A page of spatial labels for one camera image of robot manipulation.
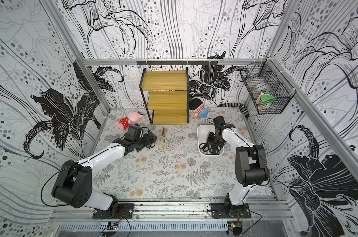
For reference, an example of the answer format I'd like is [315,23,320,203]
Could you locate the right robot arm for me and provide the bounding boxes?
[207,116,270,211]

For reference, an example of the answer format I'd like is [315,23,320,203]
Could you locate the white plastic storage box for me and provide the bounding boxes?
[197,124,224,158]

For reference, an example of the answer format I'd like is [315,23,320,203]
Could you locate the black wall rail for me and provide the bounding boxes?
[137,60,219,66]

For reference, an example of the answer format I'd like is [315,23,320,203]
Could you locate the blue pink plush toy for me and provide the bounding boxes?
[195,105,209,118]

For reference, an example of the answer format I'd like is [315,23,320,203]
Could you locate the wooden three tier shelf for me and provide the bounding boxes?
[139,68,189,125]

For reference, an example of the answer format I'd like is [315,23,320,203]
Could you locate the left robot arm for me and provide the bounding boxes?
[52,131,157,215]

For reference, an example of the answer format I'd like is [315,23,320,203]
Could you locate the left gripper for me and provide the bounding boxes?
[133,132,158,151]

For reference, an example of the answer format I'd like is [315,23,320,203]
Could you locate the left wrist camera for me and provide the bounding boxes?
[124,124,143,142]

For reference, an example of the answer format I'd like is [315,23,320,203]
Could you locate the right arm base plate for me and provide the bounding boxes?
[207,202,251,219]

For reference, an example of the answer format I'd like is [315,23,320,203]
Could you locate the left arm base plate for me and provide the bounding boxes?
[92,203,135,220]

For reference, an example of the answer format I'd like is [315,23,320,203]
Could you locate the green lid in basket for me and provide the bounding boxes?
[261,94,275,104]

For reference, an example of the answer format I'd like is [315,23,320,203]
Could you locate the black scissors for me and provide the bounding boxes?
[199,142,220,155]

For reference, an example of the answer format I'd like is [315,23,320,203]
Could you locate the cream handled kitchen scissors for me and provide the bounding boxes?
[158,128,170,151]

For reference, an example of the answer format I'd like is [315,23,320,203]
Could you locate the black wire basket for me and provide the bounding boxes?
[239,59,293,115]

